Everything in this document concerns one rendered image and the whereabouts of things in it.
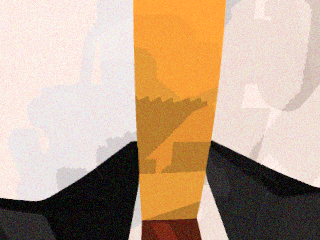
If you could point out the orange bar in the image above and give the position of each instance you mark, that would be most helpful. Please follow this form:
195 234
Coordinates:
177 66

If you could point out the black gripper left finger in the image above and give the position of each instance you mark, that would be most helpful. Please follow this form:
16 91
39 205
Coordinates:
99 206

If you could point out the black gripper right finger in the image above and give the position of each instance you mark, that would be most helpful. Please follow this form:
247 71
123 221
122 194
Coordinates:
257 203

